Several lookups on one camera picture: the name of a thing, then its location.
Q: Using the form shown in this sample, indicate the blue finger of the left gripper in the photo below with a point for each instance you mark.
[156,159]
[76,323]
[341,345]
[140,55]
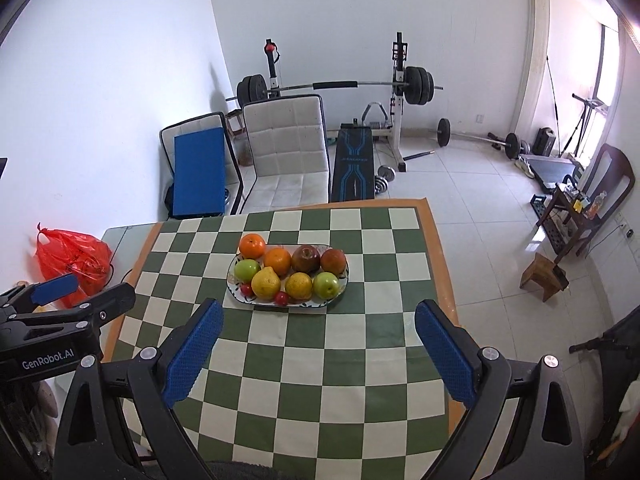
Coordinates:
[26,298]
[93,312]

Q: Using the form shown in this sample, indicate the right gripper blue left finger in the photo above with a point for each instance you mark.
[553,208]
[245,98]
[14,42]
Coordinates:
[94,441]

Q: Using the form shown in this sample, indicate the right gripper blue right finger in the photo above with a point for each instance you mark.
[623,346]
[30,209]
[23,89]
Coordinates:
[544,439]

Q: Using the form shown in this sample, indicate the small red tomato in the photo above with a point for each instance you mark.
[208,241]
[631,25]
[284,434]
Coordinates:
[281,299]
[246,290]

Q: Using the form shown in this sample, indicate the green apple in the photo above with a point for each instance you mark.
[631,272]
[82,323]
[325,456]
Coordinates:
[245,270]
[326,285]

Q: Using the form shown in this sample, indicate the orange fruit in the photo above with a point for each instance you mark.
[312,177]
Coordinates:
[279,260]
[252,246]

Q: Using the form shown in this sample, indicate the yellow lemon with tip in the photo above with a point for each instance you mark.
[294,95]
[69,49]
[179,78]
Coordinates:
[266,284]

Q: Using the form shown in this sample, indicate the yellow speckled citrus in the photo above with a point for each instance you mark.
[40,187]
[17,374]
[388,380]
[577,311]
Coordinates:
[299,286]

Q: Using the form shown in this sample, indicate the dark red apple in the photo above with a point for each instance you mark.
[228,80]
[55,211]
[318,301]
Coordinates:
[306,259]

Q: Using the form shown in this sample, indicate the red-brown orange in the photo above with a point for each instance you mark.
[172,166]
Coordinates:
[333,260]

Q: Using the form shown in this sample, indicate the red plastic bag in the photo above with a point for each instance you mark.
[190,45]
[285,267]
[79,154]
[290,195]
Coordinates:
[60,252]

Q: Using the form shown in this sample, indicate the small wooden stool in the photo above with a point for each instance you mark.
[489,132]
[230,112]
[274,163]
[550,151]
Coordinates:
[547,274]

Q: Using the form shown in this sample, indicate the blue folded mat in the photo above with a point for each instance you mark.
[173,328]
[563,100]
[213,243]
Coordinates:
[200,176]

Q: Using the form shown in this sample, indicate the floral oval ceramic plate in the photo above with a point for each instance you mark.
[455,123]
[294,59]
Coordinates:
[314,302]

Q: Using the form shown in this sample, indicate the green checkered tablecloth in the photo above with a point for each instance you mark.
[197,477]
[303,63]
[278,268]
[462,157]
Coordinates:
[341,392]

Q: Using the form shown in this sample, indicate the dark wooden chair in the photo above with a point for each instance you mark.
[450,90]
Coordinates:
[576,212]

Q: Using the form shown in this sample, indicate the white padded chair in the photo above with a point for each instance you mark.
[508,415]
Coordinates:
[287,138]

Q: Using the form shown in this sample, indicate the weight bench black blue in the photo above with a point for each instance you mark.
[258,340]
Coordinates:
[353,174]

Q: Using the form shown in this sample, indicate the barbell on floor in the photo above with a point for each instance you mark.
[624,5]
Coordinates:
[511,144]

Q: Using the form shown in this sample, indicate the white squat rack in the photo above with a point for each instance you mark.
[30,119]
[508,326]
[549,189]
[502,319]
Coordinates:
[397,103]

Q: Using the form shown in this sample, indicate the barbell on rack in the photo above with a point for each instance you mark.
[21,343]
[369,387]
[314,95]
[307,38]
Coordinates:
[418,87]

